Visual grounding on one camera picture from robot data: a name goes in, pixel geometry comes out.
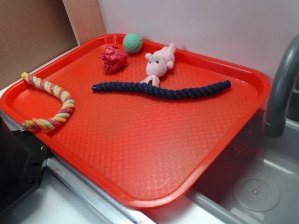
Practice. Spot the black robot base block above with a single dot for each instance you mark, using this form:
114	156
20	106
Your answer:
23	158

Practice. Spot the red plastic tray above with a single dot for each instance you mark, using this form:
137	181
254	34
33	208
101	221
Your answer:
145	151

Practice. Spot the pink plush animal toy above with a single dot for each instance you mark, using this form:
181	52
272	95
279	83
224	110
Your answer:
159	63

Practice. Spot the red crumpled fabric ball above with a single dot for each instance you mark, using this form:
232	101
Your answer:
113	59

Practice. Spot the green dimpled ball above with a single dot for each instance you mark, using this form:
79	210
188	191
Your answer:
132	43

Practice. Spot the grey faucet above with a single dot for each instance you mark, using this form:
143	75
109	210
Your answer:
283	102

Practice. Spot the grey sink basin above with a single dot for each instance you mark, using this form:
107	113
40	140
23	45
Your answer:
255	180

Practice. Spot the brown cardboard panel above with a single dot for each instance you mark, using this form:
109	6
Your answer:
34	32

